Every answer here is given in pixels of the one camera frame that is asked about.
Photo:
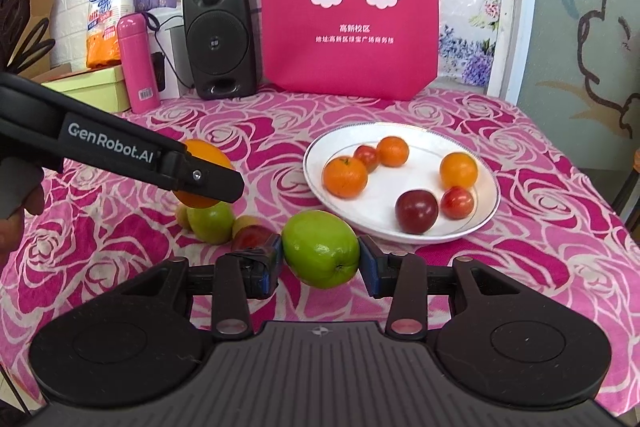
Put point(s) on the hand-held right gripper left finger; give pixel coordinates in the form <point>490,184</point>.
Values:
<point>275,264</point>

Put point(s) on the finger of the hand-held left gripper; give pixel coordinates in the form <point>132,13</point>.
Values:
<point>220,187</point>

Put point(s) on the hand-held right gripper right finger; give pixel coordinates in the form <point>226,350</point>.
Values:
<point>367,267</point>

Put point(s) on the dark red plum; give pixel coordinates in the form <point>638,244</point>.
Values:
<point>416,211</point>
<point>255,241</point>

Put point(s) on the large orange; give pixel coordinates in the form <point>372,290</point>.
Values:
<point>207,154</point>

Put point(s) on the green apple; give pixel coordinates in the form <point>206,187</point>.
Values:
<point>212,222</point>
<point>320,249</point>

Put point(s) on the small yellowish fruit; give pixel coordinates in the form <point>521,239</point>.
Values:
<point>247,223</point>

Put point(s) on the white plate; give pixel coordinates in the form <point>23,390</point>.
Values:
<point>350,217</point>

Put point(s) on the tangerine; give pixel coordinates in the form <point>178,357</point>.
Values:
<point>345,177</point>
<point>392,151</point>

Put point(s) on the small red apple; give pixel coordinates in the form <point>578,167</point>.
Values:
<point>457,202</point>
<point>365,156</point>

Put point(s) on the person's left hand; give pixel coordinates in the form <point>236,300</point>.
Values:
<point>12,234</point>

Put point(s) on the light green box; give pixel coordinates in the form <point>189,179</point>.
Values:
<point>95,92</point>

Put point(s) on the pink thermos bottle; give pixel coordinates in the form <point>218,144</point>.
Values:
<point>137,67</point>

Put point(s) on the cardboard box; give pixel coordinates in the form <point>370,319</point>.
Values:
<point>42,7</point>

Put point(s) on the black power adapter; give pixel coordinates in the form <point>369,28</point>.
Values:
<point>159,72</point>

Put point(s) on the white box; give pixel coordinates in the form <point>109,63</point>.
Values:
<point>176,62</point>

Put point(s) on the black speaker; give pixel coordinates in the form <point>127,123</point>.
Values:
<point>220,47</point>

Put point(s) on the pink rose tablecloth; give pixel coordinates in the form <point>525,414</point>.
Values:
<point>525,257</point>

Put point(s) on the magenta tote bag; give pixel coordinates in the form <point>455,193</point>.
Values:
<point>350,67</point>

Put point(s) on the chair with orange cover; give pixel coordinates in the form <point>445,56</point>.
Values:
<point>635,162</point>

